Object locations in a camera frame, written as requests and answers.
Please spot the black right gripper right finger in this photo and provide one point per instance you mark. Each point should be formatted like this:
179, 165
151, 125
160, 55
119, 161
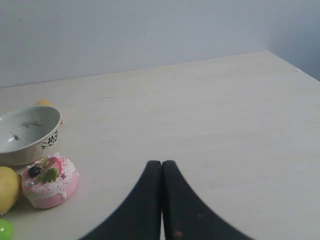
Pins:
185, 215

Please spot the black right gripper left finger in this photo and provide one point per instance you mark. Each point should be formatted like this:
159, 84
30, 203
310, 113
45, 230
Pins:
139, 216

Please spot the pink toy cake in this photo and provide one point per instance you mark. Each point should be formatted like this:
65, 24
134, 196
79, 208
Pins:
50, 181

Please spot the yellow lemon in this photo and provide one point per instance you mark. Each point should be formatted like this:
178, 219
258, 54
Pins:
10, 188

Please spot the green toy bone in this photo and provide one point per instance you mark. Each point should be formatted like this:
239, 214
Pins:
6, 230

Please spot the white ceramic bowl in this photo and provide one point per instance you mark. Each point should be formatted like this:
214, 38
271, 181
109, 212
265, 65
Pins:
29, 134

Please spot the yellow cheese wedge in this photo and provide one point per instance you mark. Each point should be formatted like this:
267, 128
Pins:
45, 102

